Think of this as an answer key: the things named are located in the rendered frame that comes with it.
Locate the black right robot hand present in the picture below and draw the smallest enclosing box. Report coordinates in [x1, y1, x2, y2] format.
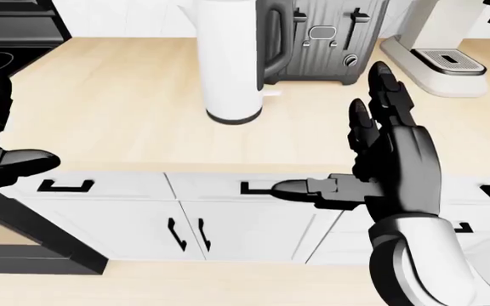
[271, 60, 443, 224]

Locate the white electric kettle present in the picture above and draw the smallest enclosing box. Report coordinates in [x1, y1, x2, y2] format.
[177, 0, 289, 125]

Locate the white cabinet drawer front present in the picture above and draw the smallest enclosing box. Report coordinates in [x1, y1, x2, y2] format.
[0, 171, 179, 201]
[164, 171, 359, 205]

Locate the white coffee machine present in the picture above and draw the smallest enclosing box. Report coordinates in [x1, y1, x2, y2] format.
[379, 0, 490, 99]

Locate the black stove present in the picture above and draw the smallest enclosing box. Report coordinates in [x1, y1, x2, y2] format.
[0, 0, 109, 275]

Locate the grey four-slot toaster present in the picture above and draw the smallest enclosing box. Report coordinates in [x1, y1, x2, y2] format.
[256, 0, 391, 87]

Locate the white cabinet door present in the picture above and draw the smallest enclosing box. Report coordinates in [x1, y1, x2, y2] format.
[17, 199, 206, 262]
[179, 200, 344, 264]

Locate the black cabinet door handle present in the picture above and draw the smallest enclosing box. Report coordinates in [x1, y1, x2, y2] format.
[167, 217, 188, 252]
[197, 217, 212, 253]

